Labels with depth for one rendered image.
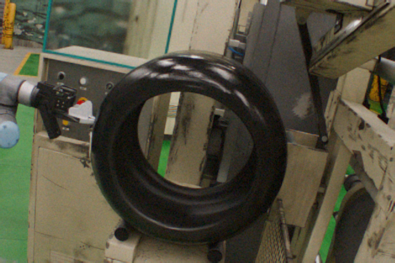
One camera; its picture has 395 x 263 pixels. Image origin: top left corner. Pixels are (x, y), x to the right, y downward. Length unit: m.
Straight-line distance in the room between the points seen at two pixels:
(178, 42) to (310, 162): 3.40
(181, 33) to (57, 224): 3.05
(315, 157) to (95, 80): 0.97
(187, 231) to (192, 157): 0.40
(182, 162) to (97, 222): 0.65
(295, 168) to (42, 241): 1.31
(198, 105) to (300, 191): 0.46
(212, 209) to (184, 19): 3.44
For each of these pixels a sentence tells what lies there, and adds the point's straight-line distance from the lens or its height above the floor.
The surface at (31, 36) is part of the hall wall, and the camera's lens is 10.34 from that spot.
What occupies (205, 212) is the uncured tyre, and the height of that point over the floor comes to 0.93.
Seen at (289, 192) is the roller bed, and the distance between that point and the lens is 1.49.
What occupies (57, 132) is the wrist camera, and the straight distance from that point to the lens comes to 1.33.
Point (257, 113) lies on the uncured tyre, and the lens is 1.08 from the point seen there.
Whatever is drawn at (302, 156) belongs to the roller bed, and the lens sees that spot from 1.45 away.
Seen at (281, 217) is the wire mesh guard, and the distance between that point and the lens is 1.36.
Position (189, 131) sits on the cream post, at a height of 1.15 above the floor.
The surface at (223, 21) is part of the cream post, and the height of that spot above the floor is 1.54.
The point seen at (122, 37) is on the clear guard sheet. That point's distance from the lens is 1.78.
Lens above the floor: 1.58
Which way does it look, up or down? 16 degrees down
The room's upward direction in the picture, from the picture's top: 11 degrees clockwise
